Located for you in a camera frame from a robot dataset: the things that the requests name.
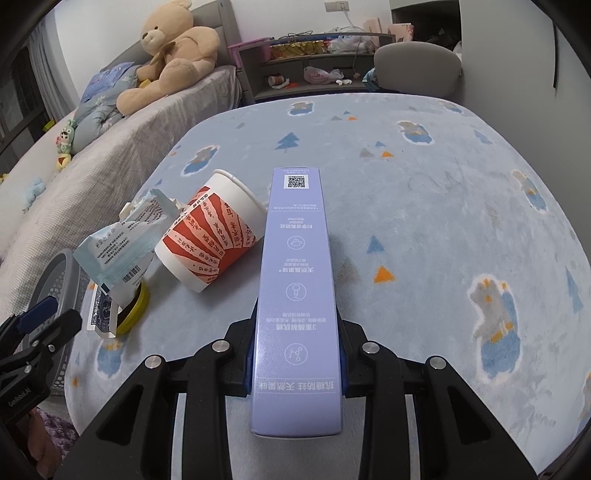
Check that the dark window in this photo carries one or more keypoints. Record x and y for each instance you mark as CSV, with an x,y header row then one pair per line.
x,y
18,106

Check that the white wall socket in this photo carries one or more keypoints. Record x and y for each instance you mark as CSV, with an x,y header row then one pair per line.
x,y
337,6

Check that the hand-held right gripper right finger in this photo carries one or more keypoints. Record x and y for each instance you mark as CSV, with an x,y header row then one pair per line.
x,y
342,369

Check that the bed with grey checked cover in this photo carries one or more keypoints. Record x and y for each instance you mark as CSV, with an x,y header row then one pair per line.
x,y
92,161

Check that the large beige teddy bear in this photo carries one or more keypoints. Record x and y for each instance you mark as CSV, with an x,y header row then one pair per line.
x,y
184,50

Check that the long purple cardboard box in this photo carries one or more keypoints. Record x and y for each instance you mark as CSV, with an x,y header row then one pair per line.
x,y
295,300

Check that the pink gift box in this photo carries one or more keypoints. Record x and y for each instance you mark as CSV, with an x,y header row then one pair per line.
x,y
385,28

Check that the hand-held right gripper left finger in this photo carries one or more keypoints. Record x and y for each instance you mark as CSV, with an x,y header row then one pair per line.
x,y
249,369

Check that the pink plastic bin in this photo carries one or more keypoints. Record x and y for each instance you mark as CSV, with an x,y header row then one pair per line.
x,y
249,50

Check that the light blue wet wipe packet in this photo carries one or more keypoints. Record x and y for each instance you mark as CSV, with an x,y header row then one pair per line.
x,y
124,249

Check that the small paper cup on side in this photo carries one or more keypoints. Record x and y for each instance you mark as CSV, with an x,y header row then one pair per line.
x,y
277,81

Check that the small green plush doll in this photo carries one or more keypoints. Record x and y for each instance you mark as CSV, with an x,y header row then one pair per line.
x,y
66,138

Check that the grey open shelf unit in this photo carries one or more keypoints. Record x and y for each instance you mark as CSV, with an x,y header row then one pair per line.
x,y
300,62

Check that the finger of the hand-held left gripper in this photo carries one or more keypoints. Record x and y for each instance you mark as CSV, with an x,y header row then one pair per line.
x,y
39,314
60,327

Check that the red and white paper cup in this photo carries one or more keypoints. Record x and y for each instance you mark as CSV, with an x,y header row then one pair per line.
x,y
207,240

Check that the grey perforated plastic basket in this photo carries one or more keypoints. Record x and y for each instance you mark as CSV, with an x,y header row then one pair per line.
x,y
60,272

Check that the grey round-backed chair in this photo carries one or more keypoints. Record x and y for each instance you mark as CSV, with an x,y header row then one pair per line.
x,y
415,69

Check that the white plastic bags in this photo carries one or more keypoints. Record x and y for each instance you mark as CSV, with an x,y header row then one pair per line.
x,y
353,42

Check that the light blue printed quilt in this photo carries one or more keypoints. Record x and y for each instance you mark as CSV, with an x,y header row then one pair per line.
x,y
99,106

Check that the small light blue plush toy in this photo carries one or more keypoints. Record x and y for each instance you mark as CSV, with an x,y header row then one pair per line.
x,y
33,194

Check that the grey curtain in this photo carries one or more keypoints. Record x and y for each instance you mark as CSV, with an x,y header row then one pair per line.
x,y
55,69

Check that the gold shiny packets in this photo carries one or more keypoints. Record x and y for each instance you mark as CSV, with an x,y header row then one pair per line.
x,y
298,48

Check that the blue patterned card box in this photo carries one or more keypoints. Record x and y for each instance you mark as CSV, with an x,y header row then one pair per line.
x,y
101,318

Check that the pink plastic bag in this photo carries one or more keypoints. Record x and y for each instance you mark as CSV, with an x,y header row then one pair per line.
x,y
321,74

